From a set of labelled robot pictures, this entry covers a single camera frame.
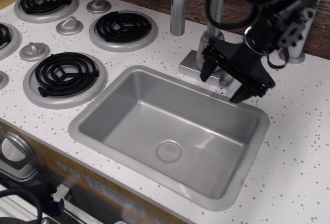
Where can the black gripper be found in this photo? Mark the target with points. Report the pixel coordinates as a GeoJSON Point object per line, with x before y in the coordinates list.
{"type": "Point", "coordinates": [240, 62]}

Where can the silver faucet lever handle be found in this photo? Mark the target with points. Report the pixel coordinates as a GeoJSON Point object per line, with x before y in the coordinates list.
{"type": "Point", "coordinates": [225, 80]}

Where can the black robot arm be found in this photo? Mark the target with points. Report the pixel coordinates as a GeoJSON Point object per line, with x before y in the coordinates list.
{"type": "Point", "coordinates": [278, 24]}

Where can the grey plastic sink basin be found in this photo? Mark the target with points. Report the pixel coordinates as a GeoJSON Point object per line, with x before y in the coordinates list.
{"type": "Point", "coordinates": [188, 139]}

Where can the back right stove burner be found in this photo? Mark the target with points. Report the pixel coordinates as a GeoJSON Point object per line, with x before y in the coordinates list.
{"type": "Point", "coordinates": [123, 31]}

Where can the silver stove knob back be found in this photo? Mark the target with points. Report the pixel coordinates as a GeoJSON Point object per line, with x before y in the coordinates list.
{"type": "Point", "coordinates": [98, 6]}

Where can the silver stove knob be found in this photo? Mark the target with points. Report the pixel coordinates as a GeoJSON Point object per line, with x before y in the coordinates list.
{"type": "Point", "coordinates": [33, 52]}
{"type": "Point", "coordinates": [69, 27]}
{"type": "Point", "coordinates": [98, 6]}

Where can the silver stove knob middle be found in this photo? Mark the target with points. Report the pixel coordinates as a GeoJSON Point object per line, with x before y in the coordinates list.
{"type": "Point", "coordinates": [69, 27]}

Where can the front right stove burner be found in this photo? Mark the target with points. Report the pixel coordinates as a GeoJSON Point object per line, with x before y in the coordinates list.
{"type": "Point", "coordinates": [64, 80]}

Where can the silver stove knob front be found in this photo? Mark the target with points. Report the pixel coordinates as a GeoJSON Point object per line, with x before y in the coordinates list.
{"type": "Point", "coordinates": [33, 52]}

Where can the back left stove burner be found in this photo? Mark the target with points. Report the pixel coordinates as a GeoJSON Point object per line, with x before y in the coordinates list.
{"type": "Point", "coordinates": [44, 11]}

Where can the blue clamp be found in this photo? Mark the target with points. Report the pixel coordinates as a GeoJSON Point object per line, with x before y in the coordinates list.
{"type": "Point", "coordinates": [55, 208]}

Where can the left edge stove burner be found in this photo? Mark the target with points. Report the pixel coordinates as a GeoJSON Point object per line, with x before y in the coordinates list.
{"type": "Point", "coordinates": [10, 40]}

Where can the silver stove knob left edge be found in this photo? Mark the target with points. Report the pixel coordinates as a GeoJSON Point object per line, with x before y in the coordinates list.
{"type": "Point", "coordinates": [4, 79]}

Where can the silver oven dial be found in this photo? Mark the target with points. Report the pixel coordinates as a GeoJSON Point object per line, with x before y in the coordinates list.
{"type": "Point", "coordinates": [15, 151]}

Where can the white silver post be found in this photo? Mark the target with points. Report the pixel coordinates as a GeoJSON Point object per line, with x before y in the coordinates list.
{"type": "Point", "coordinates": [295, 55]}

